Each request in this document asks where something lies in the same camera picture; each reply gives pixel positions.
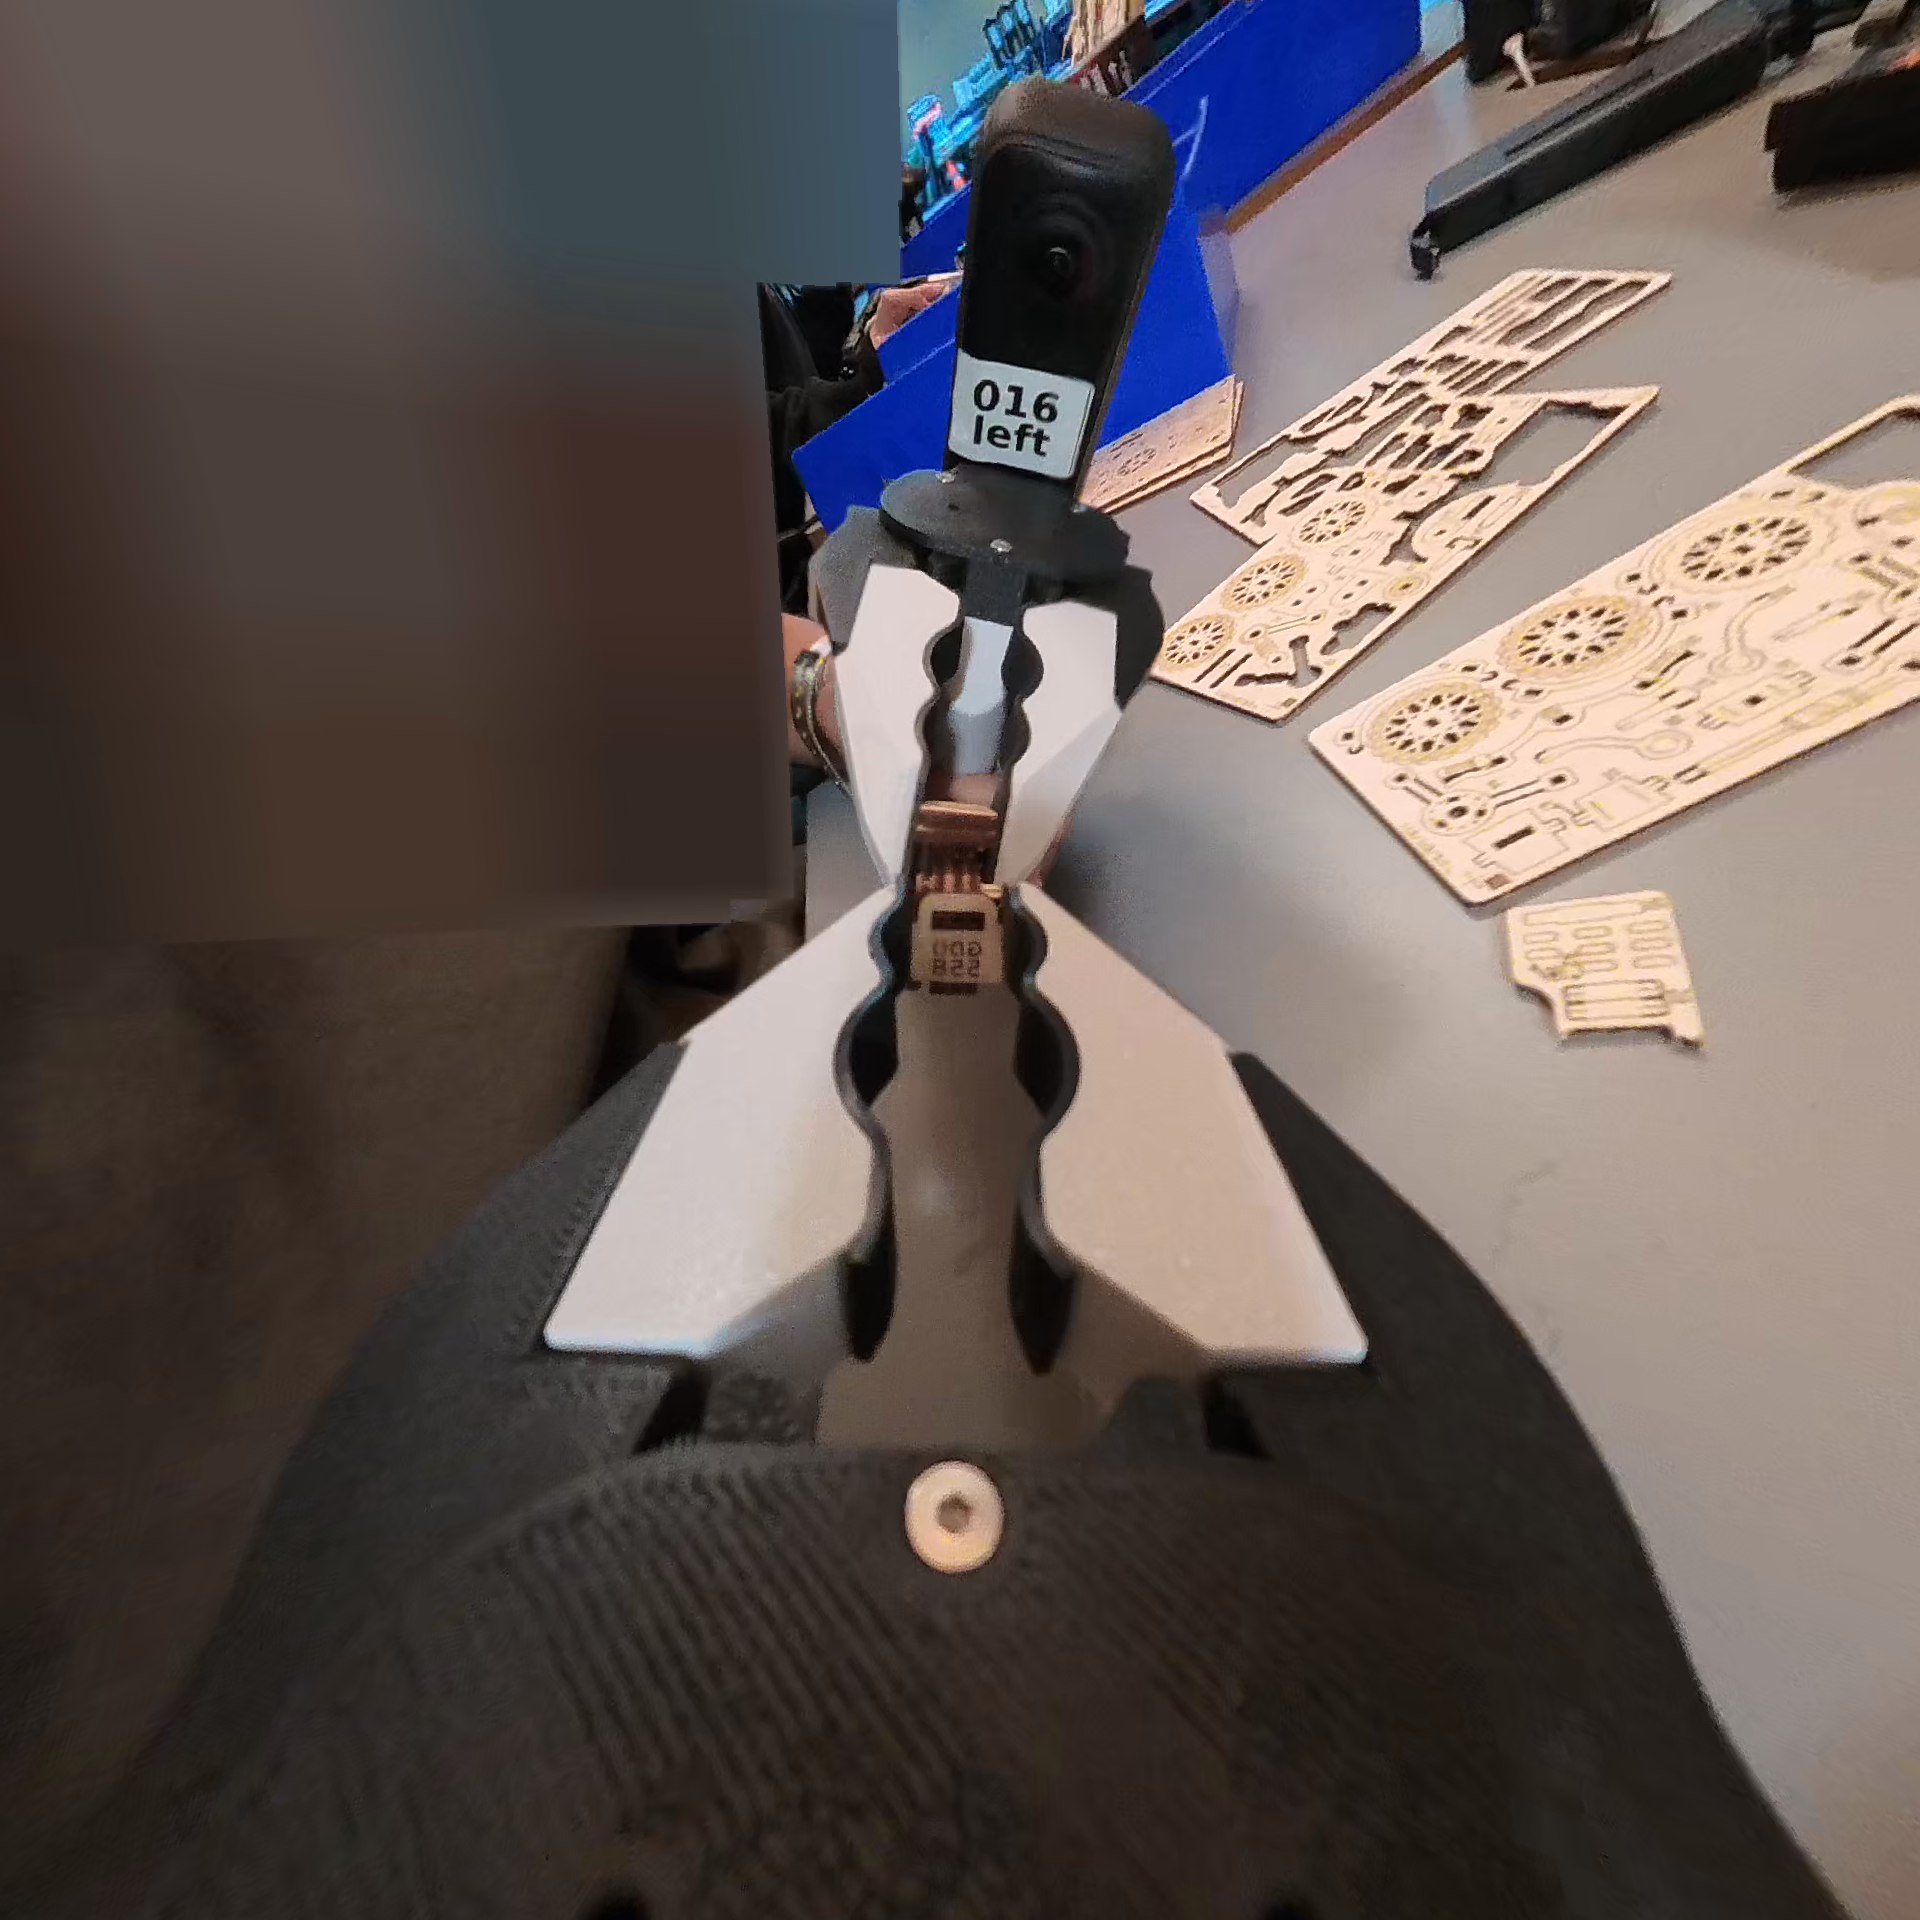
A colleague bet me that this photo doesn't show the small wooden parts card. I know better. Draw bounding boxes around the small wooden parts card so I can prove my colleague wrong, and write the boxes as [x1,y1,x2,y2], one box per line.
[1504,892,1705,1047]

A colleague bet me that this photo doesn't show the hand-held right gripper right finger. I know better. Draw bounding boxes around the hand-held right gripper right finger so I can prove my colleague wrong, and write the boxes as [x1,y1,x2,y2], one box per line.
[1001,882,1368,1426]

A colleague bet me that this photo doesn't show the small wooden puzzle model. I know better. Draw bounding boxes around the small wooden puzzle model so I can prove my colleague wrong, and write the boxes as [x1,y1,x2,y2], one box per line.
[907,800,1009,999]

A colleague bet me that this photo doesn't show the large wooden parts sheet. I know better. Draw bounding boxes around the large wooden parts sheet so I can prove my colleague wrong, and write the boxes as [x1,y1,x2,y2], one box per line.
[1307,397,1920,909]

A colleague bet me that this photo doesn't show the thin wooden sheet stack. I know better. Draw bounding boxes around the thin wooden sheet stack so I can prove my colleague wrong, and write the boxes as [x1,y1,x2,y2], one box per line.
[1071,374,1247,511]

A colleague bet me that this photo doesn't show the long black case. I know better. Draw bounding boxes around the long black case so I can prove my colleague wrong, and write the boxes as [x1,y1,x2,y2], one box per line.
[1409,16,1771,278]

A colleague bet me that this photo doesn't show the wooden gear parts sheet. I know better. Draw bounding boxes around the wooden gear parts sheet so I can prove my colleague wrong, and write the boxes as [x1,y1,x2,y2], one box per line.
[1147,381,1659,724]

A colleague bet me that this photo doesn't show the cut-out wooden parts sheet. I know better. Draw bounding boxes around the cut-out wooden parts sheet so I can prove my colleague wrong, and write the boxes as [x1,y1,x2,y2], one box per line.
[1190,267,1672,543]

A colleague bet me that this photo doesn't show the black equipment boxes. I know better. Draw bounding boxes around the black equipment boxes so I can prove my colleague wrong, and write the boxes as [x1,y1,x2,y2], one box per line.
[1462,0,1771,84]

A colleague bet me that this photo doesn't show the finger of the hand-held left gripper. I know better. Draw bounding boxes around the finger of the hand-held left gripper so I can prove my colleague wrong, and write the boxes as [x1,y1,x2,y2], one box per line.
[829,563,969,903]
[997,599,1143,886]

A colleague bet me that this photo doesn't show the black device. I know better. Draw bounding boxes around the black device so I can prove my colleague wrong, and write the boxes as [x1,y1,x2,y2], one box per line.
[1766,46,1920,194]

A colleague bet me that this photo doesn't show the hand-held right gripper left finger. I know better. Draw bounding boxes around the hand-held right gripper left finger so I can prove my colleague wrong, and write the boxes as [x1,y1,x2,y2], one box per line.
[544,886,920,1426]

